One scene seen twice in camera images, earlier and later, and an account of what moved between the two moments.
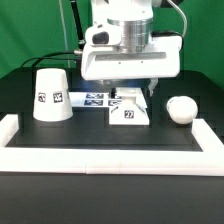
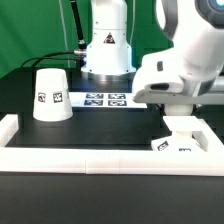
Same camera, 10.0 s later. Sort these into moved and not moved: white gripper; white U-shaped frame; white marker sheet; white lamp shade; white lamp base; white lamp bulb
Moved: white gripper; white lamp base
Not moved: white marker sheet; white lamp bulb; white lamp shade; white U-shaped frame
